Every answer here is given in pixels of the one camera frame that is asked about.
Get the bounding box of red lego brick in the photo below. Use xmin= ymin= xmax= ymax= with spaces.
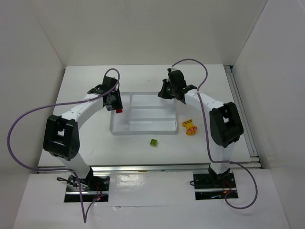
xmin=116 ymin=108 xmax=122 ymax=114

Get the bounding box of yellow lego piece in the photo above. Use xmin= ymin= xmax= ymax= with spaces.
xmin=182 ymin=119 xmax=198 ymax=135

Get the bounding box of green lego brick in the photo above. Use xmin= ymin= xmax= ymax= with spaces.
xmin=150 ymin=139 xmax=158 ymax=147

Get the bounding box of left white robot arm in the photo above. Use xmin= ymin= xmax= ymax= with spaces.
xmin=43 ymin=76 xmax=123 ymax=189

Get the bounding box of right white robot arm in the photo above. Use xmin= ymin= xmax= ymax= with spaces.
xmin=158 ymin=68 xmax=244 ymax=182

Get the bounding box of white divided tray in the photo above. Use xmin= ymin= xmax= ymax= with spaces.
xmin=109 ymin=92 xmax=177 ymax=135

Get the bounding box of aluminium rail right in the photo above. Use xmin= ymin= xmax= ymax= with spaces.
xmin=224 ymin=65 xmax=261 ymax=166

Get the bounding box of aluminium rail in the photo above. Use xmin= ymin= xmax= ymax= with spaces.
xmin=224 ymin=65 xmax=261 ymax=166
xmin=39 ymin=161 xmax=262 ymax=172

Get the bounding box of aluminium rail front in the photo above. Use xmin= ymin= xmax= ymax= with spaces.
xmin=39 ymin=161 xmax=262 ymax=172

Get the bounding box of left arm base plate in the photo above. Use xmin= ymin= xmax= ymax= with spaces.
xmin=57 ymin=175 xmax=110 ymax=203

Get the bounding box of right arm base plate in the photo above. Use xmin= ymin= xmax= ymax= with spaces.
xmin=189 ymin=173 xmax=238 ymax=200

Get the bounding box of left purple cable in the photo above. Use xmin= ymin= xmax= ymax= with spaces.
xmin=7 ymin=68 xmax=121 ymax=224

